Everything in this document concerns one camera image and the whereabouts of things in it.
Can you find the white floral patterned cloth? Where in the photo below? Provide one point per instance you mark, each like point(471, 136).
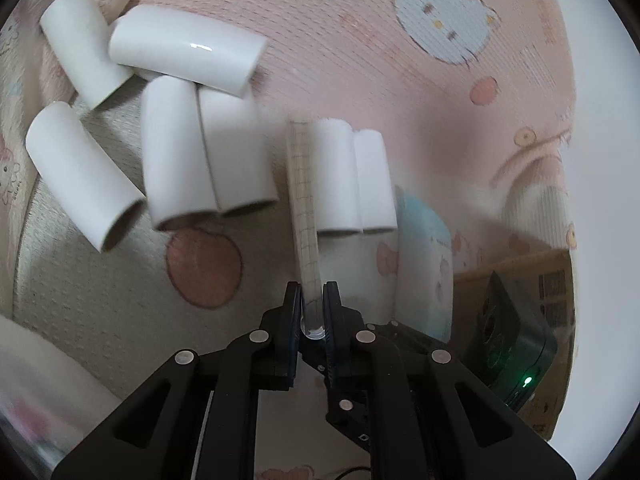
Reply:
point(21, 99)

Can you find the light blue wet wipes pack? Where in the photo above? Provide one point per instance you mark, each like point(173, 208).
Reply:
point(424, 297)

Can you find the pink hello kitty blanket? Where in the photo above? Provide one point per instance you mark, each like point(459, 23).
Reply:
point(477, 141)

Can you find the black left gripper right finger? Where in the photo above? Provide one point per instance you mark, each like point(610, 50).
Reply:
point(405, 399)

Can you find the white cardboard tube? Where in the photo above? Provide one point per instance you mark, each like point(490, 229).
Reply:
point(376, 191)
point(334, 177)
point(78, 35)
point(176, 173)
point(237, 152)
point(188, 46)
point(99, 198)

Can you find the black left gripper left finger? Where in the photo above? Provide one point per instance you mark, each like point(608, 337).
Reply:
point(195, 417)

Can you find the brown cardboard box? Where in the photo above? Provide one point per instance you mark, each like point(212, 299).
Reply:
point(541, 412)

